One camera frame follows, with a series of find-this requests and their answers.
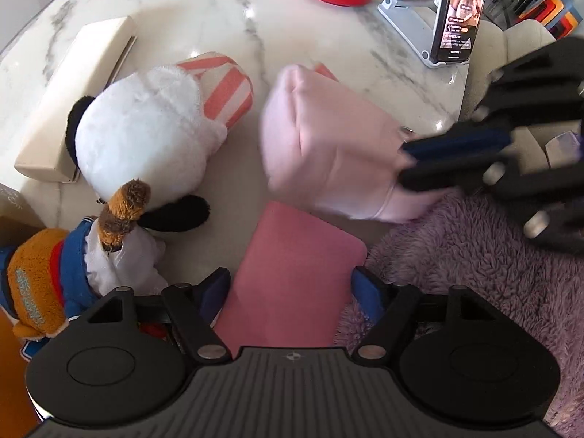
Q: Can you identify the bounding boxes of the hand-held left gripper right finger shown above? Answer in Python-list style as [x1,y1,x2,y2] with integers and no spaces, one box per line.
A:
[350,265,500,366]

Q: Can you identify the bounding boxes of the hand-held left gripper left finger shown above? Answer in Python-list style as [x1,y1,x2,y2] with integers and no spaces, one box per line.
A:
[84,267,233,366]

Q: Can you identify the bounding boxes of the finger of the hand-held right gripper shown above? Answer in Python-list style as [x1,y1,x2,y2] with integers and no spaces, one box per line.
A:
[397,153,516,192]
[399,121,516,165]

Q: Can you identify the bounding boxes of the pink pad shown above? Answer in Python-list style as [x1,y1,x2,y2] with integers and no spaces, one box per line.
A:
[214,201,368,350]

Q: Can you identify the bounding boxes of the pale pink cloth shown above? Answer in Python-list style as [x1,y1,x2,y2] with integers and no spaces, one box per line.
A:
[259,64,439,224]

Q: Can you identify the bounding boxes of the beige chair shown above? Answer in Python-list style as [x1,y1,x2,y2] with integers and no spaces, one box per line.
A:
[458,20,560,122]

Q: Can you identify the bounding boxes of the purple fluffy blanket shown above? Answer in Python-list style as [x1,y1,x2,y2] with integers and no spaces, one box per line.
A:
[335,189,584,425]

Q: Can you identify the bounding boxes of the grey phone stand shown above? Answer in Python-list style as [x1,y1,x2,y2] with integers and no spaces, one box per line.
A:
[378,0,470,69]

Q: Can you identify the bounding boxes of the orange stool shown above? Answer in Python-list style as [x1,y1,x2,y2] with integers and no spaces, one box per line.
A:
[518,0,584,39]

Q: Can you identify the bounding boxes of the white dog plush striped outfit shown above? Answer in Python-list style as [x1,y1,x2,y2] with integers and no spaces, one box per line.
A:
[64,52,254,233]

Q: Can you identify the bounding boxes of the orange plush blue jacket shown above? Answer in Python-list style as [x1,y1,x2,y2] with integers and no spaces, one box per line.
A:
[0,179,169,341]

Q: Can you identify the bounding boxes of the brown cardboard box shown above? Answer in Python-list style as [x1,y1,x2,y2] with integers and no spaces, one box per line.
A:
[0,183,46,238]

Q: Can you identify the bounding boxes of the long cream box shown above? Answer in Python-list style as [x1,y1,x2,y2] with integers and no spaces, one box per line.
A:
[14,16,138,184]

